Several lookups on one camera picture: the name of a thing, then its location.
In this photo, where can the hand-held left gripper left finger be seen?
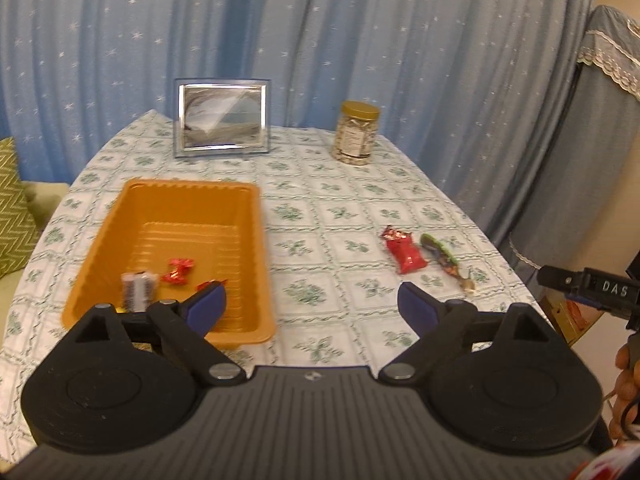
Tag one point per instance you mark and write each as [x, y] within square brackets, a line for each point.
[206, 307]

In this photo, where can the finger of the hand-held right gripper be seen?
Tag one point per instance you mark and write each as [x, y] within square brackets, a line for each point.
[560, 277]

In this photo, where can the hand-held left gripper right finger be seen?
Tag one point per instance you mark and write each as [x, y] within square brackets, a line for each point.
[417, 307]

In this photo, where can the red snack packet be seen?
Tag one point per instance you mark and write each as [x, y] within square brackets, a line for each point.
[202, 287]

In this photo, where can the red gold-print twisted candy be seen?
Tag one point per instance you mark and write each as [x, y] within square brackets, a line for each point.
[179, 271]

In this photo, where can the large red twisted candy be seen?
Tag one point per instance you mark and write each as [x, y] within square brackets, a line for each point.
[406, 254]

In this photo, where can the long green snack packet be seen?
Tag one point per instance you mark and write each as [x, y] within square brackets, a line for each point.
[442, 257]

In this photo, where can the silver black snack packet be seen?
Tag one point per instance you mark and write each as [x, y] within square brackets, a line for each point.
[137, 290]

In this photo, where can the orange plastic tray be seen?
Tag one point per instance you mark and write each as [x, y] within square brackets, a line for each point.
[185, 210]

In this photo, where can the person's right hand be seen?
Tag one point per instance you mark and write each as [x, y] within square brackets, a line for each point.
[625, 385]

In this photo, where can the orange cardboard box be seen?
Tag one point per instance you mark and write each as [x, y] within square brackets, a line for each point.
[575, 319]

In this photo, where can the grey lace-trimmed furniture cover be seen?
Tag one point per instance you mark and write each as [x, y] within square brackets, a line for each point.
[575, 135]

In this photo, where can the red white cloth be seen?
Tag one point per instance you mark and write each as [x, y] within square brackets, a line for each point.
[615, 470]

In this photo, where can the gold-lidded clear snack jar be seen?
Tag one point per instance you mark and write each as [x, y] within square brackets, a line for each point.
[356, 132]

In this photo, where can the beige sofa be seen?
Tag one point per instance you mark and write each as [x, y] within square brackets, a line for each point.
[47, 200]

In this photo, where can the green zigzag cushion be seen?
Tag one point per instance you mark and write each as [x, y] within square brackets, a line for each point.
[12, 210]

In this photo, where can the blue star-print curtain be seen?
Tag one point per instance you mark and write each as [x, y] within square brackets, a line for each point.
[300, 25]

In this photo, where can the silver picture frame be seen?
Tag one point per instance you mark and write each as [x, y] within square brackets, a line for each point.
[222, 115]

